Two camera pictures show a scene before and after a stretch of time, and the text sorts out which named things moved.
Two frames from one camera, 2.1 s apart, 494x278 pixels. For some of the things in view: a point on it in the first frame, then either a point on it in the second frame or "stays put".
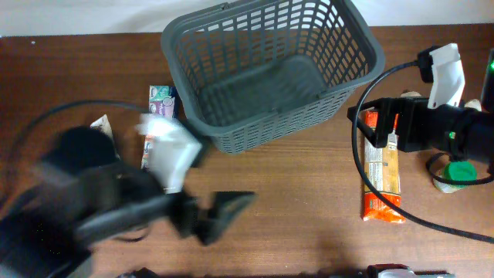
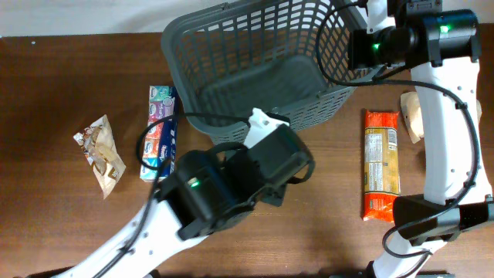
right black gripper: [411, 122] -> [356, 45]
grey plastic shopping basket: [249, 73] stays put
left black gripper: [187, 216] -> [275, 194]
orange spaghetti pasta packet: [383, 172] stays put
